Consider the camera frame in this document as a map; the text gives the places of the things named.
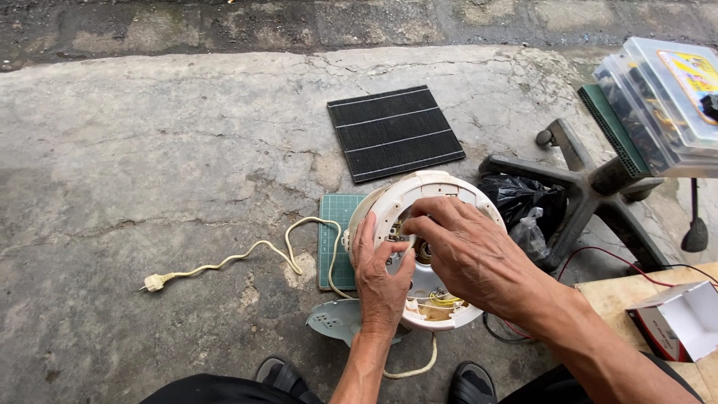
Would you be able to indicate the person's right hand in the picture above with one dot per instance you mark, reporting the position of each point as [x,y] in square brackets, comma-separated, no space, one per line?
[477,258]

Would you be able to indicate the person's left hand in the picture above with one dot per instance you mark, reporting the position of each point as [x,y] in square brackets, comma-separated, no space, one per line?
[381,286]

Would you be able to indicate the person's right fingers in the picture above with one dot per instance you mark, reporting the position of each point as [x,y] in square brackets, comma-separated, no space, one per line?
[429,221]

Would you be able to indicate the white rice cooker body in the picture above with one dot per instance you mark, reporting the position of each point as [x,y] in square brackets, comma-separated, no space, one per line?
[398,213]

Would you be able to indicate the black plastic bag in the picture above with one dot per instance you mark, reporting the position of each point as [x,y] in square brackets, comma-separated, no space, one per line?
[516,196]

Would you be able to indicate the green cutting mat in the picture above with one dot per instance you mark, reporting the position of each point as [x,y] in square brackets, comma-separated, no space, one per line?
[336,235]

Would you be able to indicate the black ribbed filter panel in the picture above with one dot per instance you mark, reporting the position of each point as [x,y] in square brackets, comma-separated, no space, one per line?
[395,133]

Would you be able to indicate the clear plastic bag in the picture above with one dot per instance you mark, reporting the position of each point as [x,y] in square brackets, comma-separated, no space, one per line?
[528,235]

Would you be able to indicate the grey swivel chair base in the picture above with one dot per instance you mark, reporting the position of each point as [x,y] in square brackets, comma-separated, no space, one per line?
[589,191]

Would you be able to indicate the person's right black sandal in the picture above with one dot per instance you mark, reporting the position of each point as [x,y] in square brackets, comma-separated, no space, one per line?
[472,384]

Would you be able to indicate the person's black sandal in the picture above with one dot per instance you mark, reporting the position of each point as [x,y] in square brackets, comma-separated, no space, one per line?
[283,376]
[472,384]

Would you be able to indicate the green corrugated board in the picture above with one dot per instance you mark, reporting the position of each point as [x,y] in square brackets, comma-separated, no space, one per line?
[611,129]

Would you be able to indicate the wooden board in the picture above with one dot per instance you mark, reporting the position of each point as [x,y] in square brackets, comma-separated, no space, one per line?
[617,303]

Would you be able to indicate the person's left black sandal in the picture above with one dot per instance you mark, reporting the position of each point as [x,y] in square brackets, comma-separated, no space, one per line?
[283,376]

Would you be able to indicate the clear plastic parts boxes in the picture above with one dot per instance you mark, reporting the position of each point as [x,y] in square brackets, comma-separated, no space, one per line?
[662,101]

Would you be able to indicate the person's black trousers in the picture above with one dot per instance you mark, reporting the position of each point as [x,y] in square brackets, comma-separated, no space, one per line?
[224,391]

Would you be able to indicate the open cardboard box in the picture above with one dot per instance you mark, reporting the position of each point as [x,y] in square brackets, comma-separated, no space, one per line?
[681,320]

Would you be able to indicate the grey metal base plate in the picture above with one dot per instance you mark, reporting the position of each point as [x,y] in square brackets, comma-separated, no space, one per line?
[336,321]

